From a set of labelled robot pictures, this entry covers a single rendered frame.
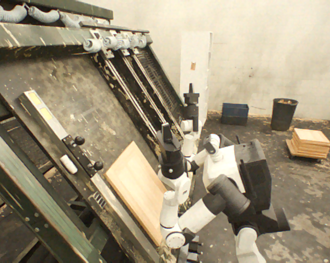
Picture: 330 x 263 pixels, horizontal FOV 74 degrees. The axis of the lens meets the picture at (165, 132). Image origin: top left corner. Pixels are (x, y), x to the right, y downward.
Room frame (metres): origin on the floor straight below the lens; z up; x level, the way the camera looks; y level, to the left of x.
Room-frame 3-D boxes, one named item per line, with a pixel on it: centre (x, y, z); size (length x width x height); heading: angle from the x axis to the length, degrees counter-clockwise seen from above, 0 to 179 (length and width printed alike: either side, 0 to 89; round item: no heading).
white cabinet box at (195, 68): (5.15, -0.71, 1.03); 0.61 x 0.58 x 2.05; 162
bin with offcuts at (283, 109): (4.72, -2.68, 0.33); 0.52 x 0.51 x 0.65; 162
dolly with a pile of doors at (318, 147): (3.43, -2.46, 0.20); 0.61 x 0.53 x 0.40; 162
